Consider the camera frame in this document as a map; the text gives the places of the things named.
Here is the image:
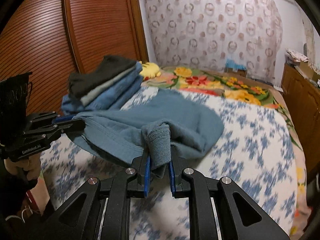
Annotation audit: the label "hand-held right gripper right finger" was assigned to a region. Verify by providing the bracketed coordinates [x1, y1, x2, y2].
[168, 152, 292, 240]

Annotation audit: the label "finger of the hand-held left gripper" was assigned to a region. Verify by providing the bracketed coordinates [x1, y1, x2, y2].
[41, 119, 86, 142]
[29, 111, 76, 128]

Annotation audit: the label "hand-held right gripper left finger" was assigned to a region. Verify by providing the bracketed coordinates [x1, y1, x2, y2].
[44, 152, 152, 240]

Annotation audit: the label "blue-grey pants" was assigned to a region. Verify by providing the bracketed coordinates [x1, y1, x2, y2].
[72, 89, 225, 178]

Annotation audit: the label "person's left forearm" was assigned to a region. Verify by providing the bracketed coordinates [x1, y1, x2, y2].
[0, 177, 59, 240]

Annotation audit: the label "person's left hand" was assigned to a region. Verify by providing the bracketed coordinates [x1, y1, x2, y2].
[4, 157, 42, 184]

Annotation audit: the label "folded grey garment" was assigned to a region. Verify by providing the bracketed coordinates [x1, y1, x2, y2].
[80, 66, 140, 107]

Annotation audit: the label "folded dark blue jeans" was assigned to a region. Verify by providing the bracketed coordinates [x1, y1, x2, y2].
[89, 64, 144, 105]

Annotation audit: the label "white blue-flowered quilt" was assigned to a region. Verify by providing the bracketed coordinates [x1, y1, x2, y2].
[40, 86, 298, 240]

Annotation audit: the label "brown slatted wooden wardrobe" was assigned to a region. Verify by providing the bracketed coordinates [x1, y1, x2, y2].
[0, 0, 150, 140]

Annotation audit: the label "yellow plush toy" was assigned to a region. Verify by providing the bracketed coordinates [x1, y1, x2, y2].
[139, 61, 162, 78]

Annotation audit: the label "colourful floral blanket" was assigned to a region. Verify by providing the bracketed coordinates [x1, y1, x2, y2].
[141, 66, 308, 232]

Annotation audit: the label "long wooden cabinet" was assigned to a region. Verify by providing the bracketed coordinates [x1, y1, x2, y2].
[281, 64, 320, 182]

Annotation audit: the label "folded floral cloth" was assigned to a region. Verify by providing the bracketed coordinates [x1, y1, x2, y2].
[285, 48, 310, 65]

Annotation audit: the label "open cardboard box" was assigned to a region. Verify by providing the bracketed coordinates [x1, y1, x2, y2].
[299, 60, 320, 81]

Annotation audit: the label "ring-patterned sheer curtain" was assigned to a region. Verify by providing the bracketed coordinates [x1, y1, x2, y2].
[139, 0, 285, 75]

